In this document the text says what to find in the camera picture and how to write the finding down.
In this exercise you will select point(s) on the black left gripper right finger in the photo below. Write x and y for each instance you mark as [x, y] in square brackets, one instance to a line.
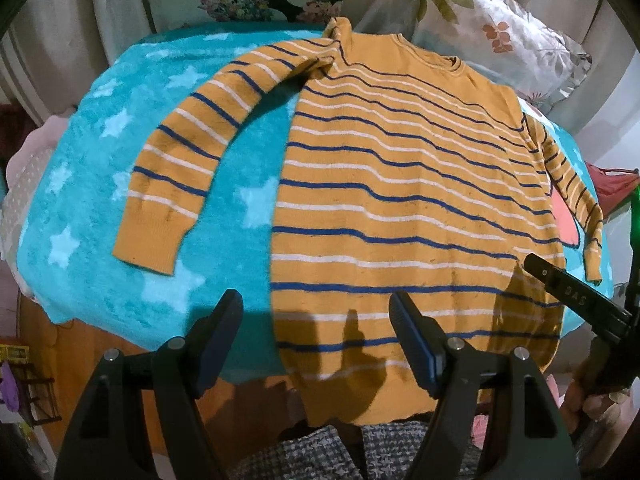
[525, 436]

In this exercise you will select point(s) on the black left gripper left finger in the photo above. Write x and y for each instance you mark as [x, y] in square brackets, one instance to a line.
[107, 436]

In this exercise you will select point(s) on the orange striped knit sweater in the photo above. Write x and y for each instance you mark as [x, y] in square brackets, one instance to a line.
[404, 169]

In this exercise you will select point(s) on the person's right hand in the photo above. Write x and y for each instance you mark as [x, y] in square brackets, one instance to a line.
[613, 408]

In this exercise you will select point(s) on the checkered grey garment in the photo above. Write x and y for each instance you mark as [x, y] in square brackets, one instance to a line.
[337, 451]

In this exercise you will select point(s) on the red plastic bag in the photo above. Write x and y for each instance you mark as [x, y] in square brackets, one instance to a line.
[613, 185]

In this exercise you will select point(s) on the turquoise star fleece blanket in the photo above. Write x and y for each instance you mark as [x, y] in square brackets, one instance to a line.
[63, 242]

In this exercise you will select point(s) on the pink white bundled bedding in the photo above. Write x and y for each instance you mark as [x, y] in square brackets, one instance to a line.
[25, 194]

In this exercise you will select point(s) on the white leaf print pillow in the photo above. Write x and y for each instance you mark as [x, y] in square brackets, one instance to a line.
[532, 46]

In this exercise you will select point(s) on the beige curtain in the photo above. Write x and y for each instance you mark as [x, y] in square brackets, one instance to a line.
[53, 50]

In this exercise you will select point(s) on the wooden bed frame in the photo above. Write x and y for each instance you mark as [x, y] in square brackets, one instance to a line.
[240, 420]

